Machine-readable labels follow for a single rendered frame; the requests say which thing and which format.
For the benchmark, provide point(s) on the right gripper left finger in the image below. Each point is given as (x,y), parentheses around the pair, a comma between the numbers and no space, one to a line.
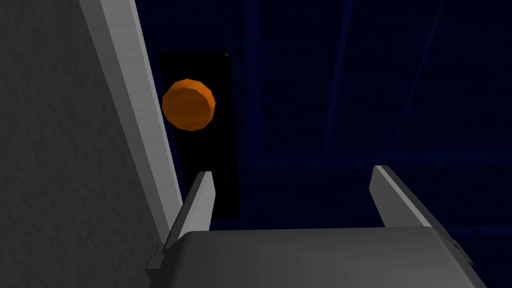
(196,208)

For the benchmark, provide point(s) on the orange round door knob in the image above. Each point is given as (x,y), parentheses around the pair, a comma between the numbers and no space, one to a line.
(188,104)

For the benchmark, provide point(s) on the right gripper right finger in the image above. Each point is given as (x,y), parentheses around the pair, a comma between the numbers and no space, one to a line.
(394,204)

